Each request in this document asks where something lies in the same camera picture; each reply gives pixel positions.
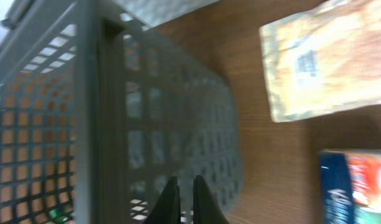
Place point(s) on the green lid jar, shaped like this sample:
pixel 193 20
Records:
pixel 57 215

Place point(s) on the grey plastic basket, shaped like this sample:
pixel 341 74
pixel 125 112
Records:
pixel 97 113

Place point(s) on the blue tissue pack box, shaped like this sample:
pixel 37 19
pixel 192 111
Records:
pixel 351 185

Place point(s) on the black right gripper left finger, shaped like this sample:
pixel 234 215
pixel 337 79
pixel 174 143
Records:
pixel 167 209

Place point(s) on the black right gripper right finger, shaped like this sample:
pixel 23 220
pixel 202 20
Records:
pixel 205 208

